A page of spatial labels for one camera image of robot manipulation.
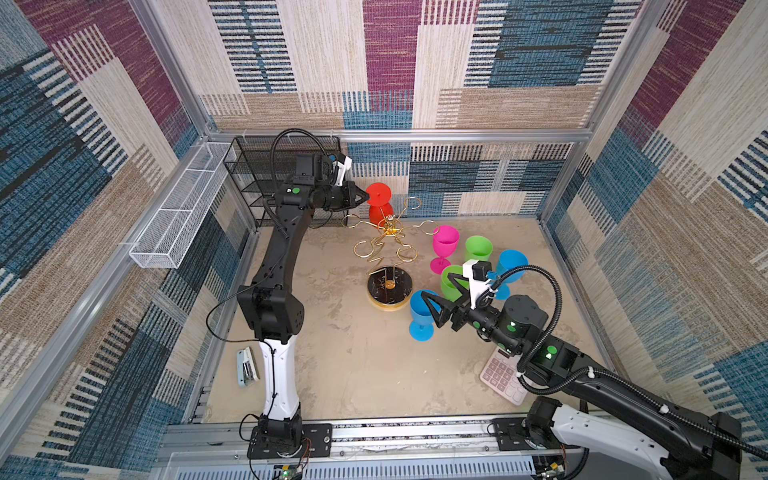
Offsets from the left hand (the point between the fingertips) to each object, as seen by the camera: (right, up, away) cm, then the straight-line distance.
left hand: (369, 191), depth 83 cm
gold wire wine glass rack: (+5, -27, +16) cm, 32 cm away
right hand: (+16, -25, -15) cm, 33 cm away
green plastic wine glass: (+34, -15, +14) cm, 40 cm away
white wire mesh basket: (-61, -13, +7) cm, 63 cm away
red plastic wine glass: (+3, -4, +7) cm, 9 cm away
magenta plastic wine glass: (+24, -13, +16) cm, 31 cm away
